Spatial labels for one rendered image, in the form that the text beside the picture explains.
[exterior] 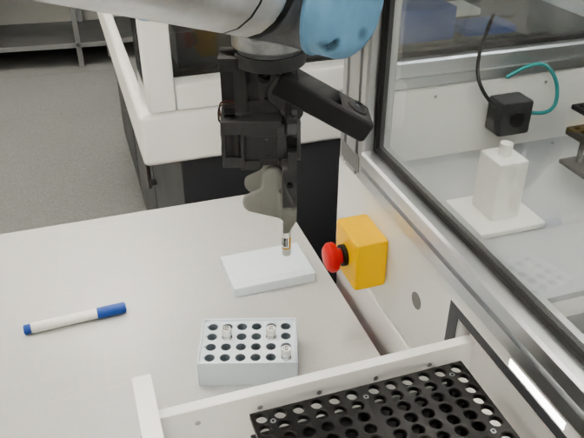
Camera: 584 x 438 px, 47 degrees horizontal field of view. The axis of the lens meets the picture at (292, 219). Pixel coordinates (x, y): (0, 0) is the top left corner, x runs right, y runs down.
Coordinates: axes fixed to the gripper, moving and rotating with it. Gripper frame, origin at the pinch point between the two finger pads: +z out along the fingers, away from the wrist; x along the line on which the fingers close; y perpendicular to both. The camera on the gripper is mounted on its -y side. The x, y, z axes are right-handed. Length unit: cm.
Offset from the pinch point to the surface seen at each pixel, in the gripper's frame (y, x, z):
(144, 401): 13.5, 23.2, 4.2
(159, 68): 22, -47, -1
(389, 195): -12.0, -5.1, 0.0
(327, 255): -4.6, -5.1, 9.0
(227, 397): 6.6, 19.7, 7.7
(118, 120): 85, -249, 99
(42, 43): 144, -328, 84
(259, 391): 3.5, 19.0, 7.7
